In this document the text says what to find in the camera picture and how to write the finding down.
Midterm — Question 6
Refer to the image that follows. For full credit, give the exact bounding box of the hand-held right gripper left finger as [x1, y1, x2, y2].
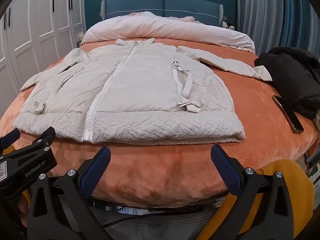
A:
[27, 146, 112, 240]

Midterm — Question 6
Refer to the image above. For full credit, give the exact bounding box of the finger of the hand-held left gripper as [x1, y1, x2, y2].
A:
[0, 129, 21, 151]
[29, 127, 56, 153]

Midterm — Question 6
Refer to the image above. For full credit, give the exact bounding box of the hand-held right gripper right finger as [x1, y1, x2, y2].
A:
[211, 144, 294, 240]

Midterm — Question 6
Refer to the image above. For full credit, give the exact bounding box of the cream quilted zip jacket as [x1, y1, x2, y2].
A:
[12, 38, 273, 144]

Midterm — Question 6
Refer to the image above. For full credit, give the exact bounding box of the orange fleece blanket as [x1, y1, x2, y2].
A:
[0, 39, 320, 208]

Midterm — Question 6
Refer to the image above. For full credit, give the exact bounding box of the smartphone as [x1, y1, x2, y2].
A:
[272, 95, 305, 134]

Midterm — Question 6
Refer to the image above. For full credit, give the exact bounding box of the white panelled wardrobe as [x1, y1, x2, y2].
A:
[0, 0, 87, 110]

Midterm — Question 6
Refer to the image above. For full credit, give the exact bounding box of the black puffer jacket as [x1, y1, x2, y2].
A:
[254, 46, 320, 120]

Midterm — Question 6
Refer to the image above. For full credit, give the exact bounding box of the pale pink duvet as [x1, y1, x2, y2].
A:
[82, 11, 256, 53]

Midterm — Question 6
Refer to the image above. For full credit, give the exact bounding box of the grey sheer curtain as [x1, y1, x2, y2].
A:
[236, 0, 288, 47]

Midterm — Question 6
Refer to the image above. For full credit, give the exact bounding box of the blue curtain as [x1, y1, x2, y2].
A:
[282, 0, 320, 57]

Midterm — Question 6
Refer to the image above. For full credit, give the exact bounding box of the black cable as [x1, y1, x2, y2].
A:
[102, 215, 140, 229]

